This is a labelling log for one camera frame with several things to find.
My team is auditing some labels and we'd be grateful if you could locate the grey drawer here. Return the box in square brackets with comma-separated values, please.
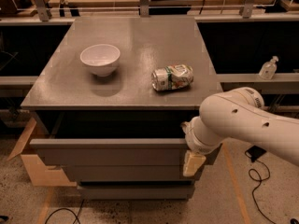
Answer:
[29, 110, 222, 166]
[63, 166, 202, 182]
[78, 185, 194, 200]

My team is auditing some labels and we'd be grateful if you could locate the grey top drawer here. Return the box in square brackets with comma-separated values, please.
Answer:
[29, 110, 222, 166]

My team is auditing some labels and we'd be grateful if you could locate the cardboard box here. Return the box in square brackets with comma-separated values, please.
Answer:
[7, 118, 77, 187]

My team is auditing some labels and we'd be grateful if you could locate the white ceramic bowl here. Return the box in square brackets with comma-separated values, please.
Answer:
[80, 44, 121, 77]

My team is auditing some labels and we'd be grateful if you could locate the crushed drink can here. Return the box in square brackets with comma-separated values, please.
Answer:
[151, 64, 193, 91]

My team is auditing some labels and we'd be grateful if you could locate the grey bottom drawer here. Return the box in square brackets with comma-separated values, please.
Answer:
[78, 185, 194, 200]

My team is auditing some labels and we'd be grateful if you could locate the grey drawer cabinet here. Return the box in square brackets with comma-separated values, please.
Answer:
[21, 16, 221, 189]

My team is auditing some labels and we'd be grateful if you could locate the black power adapter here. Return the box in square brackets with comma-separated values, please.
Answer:
[245, 146, 266, 162]

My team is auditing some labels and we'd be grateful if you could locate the grey middle drawer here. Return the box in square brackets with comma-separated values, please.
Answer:
[63, 166, 202, 182]

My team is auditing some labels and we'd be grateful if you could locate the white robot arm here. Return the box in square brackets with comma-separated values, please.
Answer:
[181, 87, 299, 177]

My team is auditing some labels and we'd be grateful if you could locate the clear sanitizer pump bottle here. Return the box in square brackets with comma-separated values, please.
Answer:
[259, 56, 278, 79]

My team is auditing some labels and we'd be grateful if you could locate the black floor cable left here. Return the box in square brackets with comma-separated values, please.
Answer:
[44, 199, 86, 224]

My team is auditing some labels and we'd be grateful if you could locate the metal railing frame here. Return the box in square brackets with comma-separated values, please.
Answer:
[0, 0, 299, 25]

